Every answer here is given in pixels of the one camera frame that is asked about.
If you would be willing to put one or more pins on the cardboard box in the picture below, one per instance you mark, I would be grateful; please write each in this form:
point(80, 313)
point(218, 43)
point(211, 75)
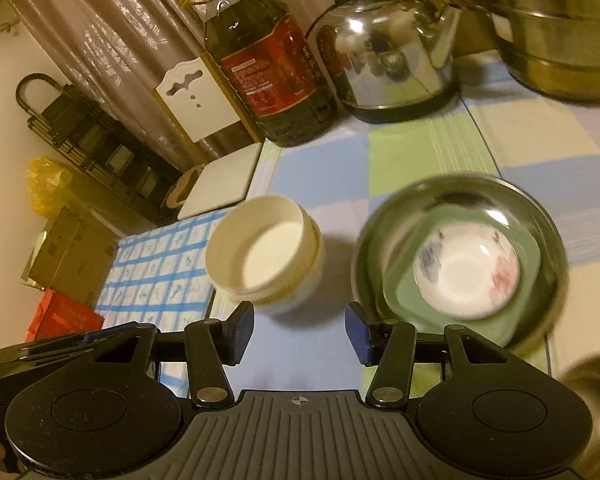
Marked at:
point(65, 250)

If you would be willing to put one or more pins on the blue white patterned cloth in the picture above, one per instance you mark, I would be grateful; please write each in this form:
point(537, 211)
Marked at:
point(155, 270)

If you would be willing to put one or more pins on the black folding rack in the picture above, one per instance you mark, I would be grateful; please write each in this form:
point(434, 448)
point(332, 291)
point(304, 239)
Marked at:
point(95, 140)

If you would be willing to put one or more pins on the red plastic crate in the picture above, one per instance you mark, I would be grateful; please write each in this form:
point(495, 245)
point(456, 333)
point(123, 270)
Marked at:
point(60, 315)

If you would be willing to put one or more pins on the beige patterned curtain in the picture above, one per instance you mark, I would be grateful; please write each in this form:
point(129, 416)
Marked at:
point(105, 20)

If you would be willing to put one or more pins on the cooking oil bottle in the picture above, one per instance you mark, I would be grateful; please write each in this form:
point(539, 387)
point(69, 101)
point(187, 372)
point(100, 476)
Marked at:
point(270, 75)

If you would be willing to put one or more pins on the checked tablecloth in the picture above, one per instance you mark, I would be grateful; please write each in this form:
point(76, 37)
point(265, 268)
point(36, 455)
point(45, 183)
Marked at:
point(420, 150)

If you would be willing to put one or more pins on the white ceramic bowl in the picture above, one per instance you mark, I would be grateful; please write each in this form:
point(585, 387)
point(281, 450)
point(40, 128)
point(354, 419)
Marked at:
point(300, 301)

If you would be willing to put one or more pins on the small floral dish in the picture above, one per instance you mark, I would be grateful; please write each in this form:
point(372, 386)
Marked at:
point(460, 275)

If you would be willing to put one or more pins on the yellow plastic bag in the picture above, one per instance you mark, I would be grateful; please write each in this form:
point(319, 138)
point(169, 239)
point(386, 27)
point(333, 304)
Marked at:
point(47, 185)

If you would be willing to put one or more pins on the wide steel plate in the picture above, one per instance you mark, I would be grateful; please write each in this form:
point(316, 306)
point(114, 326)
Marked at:
point(380, 240)

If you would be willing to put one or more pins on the cream round plastic bowl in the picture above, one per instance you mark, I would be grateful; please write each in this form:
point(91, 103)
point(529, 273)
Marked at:
point(260, 250)

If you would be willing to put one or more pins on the steel steamer pot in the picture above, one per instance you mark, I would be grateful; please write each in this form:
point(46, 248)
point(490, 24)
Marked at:
point(555, 35)

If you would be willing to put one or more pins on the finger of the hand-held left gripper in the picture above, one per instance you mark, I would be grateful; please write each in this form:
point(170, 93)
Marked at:
point(100, 335)
point(45, 351)

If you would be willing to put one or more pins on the green rectangular plate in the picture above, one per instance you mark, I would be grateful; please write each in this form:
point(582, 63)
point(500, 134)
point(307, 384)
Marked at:
point(405, 295)

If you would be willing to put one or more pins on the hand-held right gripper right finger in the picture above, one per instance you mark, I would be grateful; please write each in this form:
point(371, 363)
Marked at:
point(357, 332)

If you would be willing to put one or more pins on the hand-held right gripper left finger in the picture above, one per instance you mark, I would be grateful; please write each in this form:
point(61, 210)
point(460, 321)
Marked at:
point(242, 330)

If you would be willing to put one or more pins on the white chair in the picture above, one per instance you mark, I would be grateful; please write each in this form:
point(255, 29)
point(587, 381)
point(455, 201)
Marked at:
point(195, 100)

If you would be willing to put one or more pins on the steel kettle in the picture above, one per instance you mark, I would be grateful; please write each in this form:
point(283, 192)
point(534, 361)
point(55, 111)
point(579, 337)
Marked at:
point(380, 60)

